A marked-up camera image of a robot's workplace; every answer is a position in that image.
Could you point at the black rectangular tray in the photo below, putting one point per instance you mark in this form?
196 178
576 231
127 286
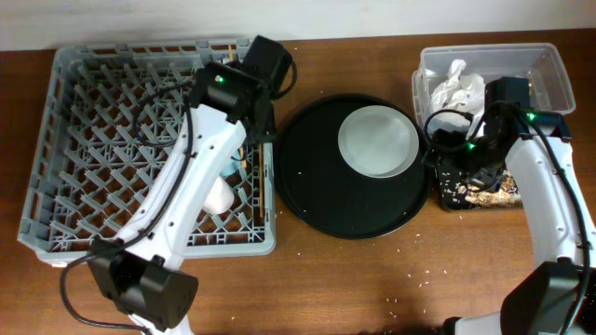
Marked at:
473 179

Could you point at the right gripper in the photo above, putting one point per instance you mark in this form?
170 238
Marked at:
487 180

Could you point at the round black tray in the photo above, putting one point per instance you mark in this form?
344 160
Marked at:
325 192

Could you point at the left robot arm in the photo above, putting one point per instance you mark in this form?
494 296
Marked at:
228 106

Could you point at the wooden chopstick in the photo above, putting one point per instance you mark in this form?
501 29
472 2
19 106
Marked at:
261 179
243 157

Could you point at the clear plastic bin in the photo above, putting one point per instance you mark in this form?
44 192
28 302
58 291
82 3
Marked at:
541 64

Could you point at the white napkin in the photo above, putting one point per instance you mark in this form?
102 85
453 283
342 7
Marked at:
460 92

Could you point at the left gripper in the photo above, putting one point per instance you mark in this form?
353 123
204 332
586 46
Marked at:
268 129

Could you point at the food scraps with rice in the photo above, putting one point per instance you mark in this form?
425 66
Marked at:
457 195

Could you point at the grey round plate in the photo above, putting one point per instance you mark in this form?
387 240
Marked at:
378 141

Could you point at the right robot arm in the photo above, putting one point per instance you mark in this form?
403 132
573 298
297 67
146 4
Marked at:
558 296

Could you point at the pink plastic cup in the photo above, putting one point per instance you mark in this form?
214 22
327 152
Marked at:
220 198

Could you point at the grey dishwasher rack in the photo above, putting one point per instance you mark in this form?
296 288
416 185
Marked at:
109 111

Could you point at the blue plastic cup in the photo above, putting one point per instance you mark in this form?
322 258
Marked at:
233 165

